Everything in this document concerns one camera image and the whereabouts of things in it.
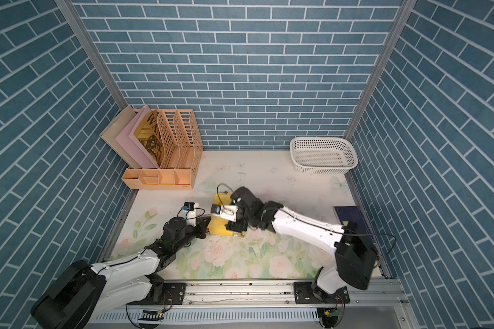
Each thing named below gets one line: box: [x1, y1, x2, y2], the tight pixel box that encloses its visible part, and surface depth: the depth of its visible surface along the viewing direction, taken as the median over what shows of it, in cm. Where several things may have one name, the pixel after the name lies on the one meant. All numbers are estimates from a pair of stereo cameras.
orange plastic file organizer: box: [121, 108, 204, 190], surface depth 107 cm
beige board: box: [98, 104, 143, 170], surface depth 92 cm
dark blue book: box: [333, 205, 374, 240], surface depth 98 cm
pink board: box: [115, 105, 160, 169], surface depth 93 cm
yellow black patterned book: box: [133, 109, 166, 167], surface depth 102 cm
